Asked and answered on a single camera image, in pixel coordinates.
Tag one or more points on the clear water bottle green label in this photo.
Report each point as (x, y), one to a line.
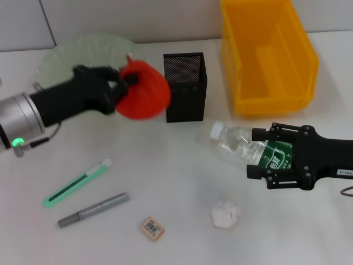
(234, 143)

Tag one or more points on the beige eraser with barcode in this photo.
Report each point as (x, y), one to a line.
(152, 229)

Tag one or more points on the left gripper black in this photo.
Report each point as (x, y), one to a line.
(74, 94)

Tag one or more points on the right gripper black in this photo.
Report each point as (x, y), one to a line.
(322, 157)

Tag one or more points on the grey marker pen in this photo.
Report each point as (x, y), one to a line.
(93, 210)

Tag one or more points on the white paper ball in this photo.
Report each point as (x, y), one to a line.
(224, 212)

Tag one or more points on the clear glass fruit plate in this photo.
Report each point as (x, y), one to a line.
(91, 52)

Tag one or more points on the black mesh pen holder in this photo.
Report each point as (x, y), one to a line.
(184, 102)

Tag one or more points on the green utility knife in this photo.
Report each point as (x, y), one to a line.
(71, 185)

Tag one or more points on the yellow plastic bin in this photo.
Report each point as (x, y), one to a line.
(270, 69)

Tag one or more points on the red-orange toy fruit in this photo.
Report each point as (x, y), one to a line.
(149, 94)

